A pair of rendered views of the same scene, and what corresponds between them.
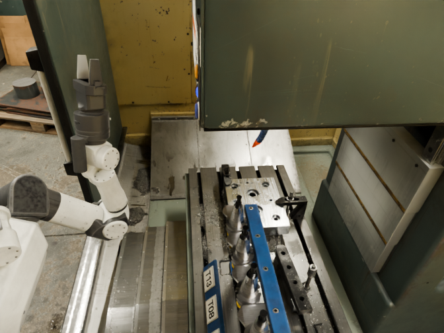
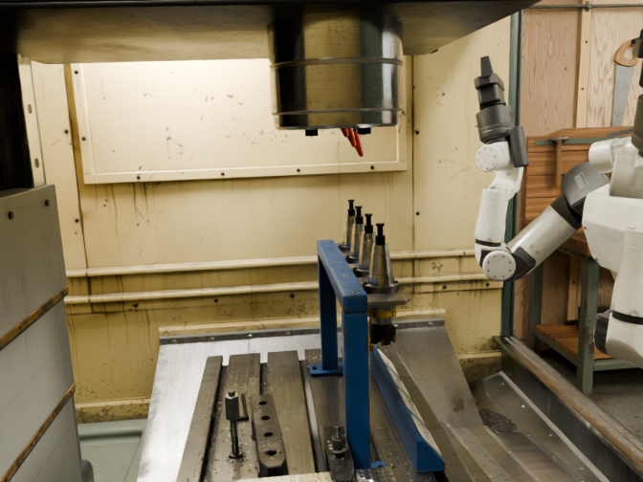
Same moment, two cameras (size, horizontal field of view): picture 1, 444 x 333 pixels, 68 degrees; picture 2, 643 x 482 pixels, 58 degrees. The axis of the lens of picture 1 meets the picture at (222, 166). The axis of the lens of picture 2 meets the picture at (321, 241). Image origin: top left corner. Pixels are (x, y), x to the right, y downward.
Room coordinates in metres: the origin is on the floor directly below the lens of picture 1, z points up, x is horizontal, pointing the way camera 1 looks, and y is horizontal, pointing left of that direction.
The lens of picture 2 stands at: (1.61, -0.10, 1.49)
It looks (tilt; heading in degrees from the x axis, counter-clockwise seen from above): 11 degrees down; 183
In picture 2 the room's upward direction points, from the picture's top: 2 degrees counter-clockwise
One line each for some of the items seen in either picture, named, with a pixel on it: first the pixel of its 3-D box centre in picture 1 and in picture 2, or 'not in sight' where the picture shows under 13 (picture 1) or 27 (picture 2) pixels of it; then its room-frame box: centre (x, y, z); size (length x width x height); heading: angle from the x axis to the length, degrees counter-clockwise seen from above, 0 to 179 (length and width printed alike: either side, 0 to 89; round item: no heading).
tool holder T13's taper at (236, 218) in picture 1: (237, 213); (380, 263); (0.65, -0.05, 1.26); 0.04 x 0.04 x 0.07
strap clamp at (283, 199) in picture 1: (290, 205); not in sight; (0.98, -0.30, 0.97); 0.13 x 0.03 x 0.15; 98
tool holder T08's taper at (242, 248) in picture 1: (243, 244); (368, 250); (0.54, -0.07, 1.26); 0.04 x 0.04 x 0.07
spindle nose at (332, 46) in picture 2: not in sight; (336, 77); (0.89, -0.11, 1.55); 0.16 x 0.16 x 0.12
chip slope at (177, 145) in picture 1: (225, 162); not in sight; (1.54, -0.02, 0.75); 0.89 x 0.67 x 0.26; 98
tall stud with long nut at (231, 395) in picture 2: (310, 277); (233, 424); (0.65, -0.32, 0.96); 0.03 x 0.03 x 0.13
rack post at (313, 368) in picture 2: not in sight; (327, 313); (0.28, -0.16, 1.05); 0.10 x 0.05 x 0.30; 98
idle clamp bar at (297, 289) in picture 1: (290, 279); (267, 442); (0.66, -0.26, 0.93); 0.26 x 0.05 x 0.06; 13
